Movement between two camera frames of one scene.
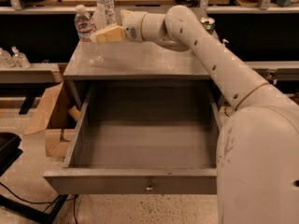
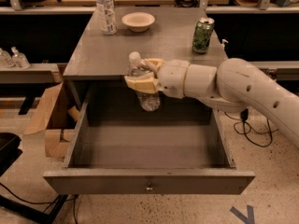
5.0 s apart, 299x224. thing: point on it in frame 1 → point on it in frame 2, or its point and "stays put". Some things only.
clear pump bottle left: [6, 60] stays put
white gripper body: [133, 25] → [172, 77]
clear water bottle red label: [92, 54] → [139, 67]
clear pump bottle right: [20, 60] stays put
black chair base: [10, 144] stays put
